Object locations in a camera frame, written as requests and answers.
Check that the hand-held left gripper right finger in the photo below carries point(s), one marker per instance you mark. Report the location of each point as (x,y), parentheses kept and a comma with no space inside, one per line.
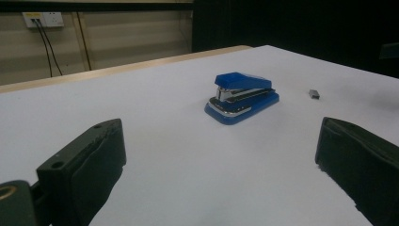
(363,163)

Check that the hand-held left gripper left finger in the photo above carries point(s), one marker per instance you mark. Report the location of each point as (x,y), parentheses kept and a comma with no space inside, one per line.
(81,163)

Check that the grey staple strip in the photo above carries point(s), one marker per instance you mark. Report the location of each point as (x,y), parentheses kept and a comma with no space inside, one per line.
(314,94)

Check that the blue stapler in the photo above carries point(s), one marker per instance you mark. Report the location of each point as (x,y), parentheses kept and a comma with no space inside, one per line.
(241,82)

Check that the white table cover sheet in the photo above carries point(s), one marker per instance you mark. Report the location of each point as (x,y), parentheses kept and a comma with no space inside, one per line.
(188,163)

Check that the black curtain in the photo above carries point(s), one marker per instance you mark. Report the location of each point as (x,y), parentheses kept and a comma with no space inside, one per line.
(298,28)

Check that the white wall socket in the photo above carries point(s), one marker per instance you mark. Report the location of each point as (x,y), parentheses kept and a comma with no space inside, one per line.
(50,19)

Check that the black horizontal wall bar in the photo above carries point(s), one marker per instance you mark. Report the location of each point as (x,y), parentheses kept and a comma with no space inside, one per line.
(94,7)

